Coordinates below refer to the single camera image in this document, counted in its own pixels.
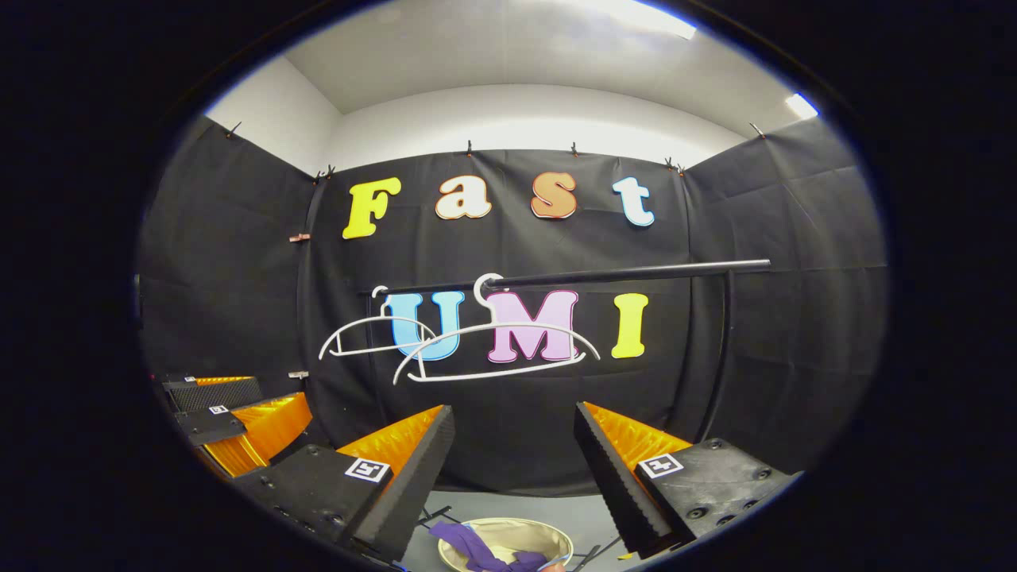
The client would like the large ceiling light panel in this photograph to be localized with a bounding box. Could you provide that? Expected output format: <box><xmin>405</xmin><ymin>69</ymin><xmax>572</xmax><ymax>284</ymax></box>
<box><xmin>556</xmin><ymin>0</ymin><xmax>698</xmax><ymax>41</ymax></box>

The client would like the small white clothes hanger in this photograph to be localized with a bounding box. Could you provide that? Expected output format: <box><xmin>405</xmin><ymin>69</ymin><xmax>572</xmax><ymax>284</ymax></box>
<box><xmin>319</xmin><ymin>285</ymin><xmax>439</xmax><ymax>361</ymax></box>

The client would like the purple shirt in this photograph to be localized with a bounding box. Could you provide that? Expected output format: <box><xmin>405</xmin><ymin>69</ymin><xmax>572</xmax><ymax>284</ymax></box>
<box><xmin>429</xmin><ymin>521</ymin><xmax>551</xmax><ymax>572</ymax></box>

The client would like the cream laundry hamper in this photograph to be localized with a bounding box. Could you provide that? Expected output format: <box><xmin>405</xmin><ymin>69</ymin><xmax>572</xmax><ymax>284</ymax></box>
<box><xmin>437</xmin><ymin>517</ymin><xmax>575</xmax><ymax>572</ymax></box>

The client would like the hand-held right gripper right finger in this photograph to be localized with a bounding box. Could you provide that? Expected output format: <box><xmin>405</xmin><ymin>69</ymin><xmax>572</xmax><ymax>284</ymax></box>
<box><xmin>573</xmin><ymin>401</ymin><xmax>800</xmax><ymax>560</ymax></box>

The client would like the black clothes rack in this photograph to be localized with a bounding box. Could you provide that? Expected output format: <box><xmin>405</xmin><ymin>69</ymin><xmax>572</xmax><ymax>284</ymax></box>
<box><xmin>369</xmin><ymin>258</ymin><xmax>773</xmax><ymax>566</ymax></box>

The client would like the large white clothes hanger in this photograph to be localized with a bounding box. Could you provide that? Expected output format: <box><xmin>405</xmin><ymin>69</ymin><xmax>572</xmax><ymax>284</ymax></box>
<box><xmin>392</xmin><ymin>272</ymin><xmax>601</xmax><ymax>386</ymax></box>

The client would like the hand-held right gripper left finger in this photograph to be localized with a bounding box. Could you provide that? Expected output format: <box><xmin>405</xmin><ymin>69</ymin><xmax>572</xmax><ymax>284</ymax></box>
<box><xmin>234</xmin><ymin>404</ymin><xmax>457</xmax><ymax>563</ymax></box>

